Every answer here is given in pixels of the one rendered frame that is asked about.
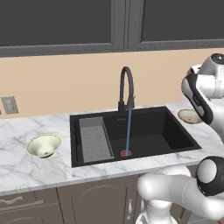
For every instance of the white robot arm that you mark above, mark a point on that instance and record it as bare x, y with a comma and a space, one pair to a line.
172, 189

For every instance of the black sink basin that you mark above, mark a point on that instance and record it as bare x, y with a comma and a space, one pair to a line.
151, 131

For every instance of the pale green bowl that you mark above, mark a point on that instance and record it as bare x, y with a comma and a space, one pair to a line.
43, 144

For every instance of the blue water stream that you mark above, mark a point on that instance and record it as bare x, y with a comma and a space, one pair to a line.
128, 131

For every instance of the grey draining rack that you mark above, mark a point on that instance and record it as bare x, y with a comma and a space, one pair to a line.
94, 140

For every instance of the black curved tap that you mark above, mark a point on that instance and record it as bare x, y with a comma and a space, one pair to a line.
129, 75

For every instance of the brown drawer front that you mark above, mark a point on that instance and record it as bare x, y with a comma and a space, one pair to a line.
40, 217
35, 197

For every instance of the grey wall socket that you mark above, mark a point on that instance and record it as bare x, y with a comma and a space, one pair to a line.
9, 105

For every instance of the dark grey wall cupboard door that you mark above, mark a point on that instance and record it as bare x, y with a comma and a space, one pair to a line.
180, 20
55, 20

